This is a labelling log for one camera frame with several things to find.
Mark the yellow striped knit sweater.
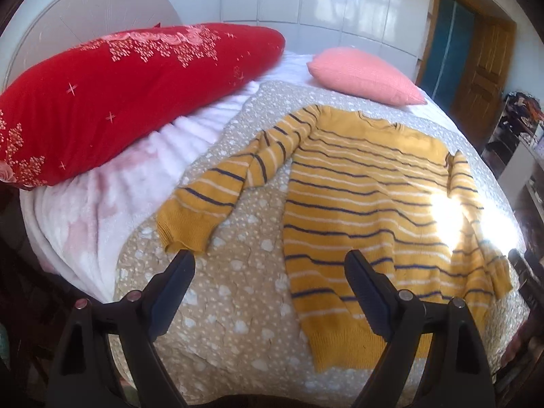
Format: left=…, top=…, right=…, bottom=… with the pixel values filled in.
left=157, top=105, right=512, bottom=372

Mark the pink white fluffy blanket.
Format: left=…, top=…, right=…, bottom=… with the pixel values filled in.
left=19, top=52, right=312, bottom=302

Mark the beige white-dotted bedspread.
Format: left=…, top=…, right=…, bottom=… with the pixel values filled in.
left=116, top=82, right=527, bottom=407

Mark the white cluttered side table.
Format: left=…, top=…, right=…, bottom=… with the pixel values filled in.
left=483, top=91, right=543, bottom=242

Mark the red embroidered long pillow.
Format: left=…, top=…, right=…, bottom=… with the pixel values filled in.
left=1, top=23, right=285, bottom=190

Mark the brown wooden door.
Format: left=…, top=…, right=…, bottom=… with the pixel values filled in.
left=417, top=0, right=516, bottom=152

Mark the pink knit cushion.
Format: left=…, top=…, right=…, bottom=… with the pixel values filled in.
left=307, top=47, right=426, bottom=107

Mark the round white headboard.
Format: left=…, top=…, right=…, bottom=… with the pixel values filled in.
left=1, top=0, right=181, bottom=89

